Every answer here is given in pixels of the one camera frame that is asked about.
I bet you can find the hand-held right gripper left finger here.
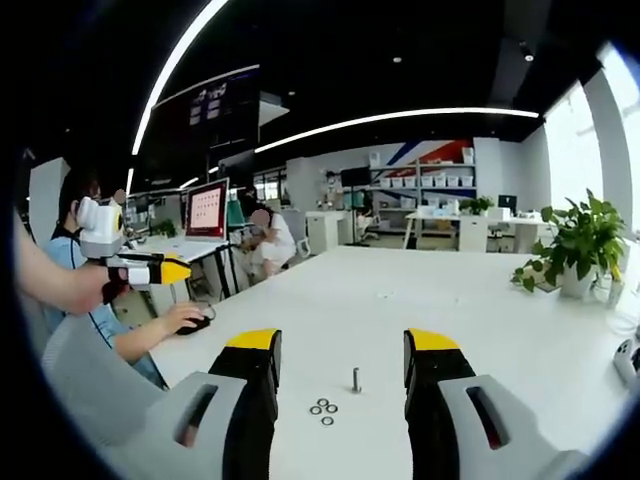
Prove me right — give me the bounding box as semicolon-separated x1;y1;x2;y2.
119;328;283;480

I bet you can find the black computer mouse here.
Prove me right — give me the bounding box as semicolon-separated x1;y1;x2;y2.
174;314;212;337

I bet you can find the white office desk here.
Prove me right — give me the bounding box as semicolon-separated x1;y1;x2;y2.
127;233;236;304

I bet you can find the black screen on stand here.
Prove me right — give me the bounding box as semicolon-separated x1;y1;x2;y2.
340;166;373;247

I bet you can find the large black hanging display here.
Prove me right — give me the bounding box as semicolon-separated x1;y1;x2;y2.
148;63;262;182

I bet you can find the shelf with white bins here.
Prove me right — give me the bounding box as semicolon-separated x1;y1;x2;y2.
369;147;477;214

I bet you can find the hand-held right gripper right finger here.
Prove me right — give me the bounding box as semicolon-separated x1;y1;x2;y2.
403;328;591;480

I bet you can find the grey mesh office chair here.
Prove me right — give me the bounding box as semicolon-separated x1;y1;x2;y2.
41;313;169;447

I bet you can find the white device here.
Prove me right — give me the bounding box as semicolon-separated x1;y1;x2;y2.
613;337;640;387

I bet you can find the small green plant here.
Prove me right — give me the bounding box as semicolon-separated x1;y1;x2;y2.
458;195;496;217

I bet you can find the white background table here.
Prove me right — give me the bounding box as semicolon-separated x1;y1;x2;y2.
403;207;554;254

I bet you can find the white cabinet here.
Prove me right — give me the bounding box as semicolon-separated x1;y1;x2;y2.
304;210;354;257

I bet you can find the potted green plant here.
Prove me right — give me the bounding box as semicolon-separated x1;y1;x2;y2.
509;188;630;300

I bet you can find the ceiling light strip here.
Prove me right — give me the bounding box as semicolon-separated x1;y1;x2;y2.
130;0;232;157
253;106;542;155

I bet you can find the monitor with red screen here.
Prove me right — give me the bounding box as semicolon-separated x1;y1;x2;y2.
183;176;231;243

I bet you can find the person's left hand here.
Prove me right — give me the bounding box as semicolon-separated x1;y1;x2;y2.
68;263;112;316

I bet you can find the green chair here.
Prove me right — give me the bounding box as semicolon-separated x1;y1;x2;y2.
226;196;247;232

